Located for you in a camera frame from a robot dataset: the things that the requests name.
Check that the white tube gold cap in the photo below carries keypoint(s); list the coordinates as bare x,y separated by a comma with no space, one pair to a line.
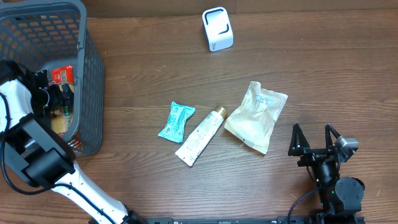
201,136

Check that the white barcode scanner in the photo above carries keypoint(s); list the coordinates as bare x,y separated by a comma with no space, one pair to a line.
217,28

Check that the teal snack packet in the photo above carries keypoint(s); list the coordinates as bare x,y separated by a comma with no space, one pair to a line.
174,129

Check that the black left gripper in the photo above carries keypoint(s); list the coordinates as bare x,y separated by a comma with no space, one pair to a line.
46,108

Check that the beige bread snack bag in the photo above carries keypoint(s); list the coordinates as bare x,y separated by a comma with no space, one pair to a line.
253,121

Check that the grey plastic mesh basket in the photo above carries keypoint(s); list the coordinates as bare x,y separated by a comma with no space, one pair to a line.
51,34

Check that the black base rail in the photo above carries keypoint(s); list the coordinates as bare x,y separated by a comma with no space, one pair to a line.
278,220

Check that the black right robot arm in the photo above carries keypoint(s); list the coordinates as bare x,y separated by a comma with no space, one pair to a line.
340,197

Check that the red spaghetti pasta packet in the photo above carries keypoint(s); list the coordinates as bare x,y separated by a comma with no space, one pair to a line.
62,116

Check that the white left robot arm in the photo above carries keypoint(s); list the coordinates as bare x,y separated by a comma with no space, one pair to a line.
34,157

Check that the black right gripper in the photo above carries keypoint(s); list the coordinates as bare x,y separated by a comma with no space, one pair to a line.
311,154

